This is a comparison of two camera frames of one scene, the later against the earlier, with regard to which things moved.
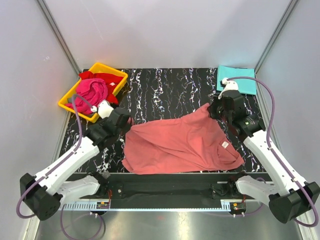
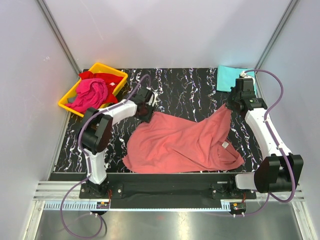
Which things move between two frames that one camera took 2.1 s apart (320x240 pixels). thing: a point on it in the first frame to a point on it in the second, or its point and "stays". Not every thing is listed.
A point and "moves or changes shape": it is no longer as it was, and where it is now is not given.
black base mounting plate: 165,186 stays
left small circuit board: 103,205 stays
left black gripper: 130,125 to 147,118
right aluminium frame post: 292,5 stays
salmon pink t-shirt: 195,142 moves or changes shape
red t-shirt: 111,81 stays
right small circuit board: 240,206 stays
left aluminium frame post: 51,20 stays
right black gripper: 211,108 to 228,105
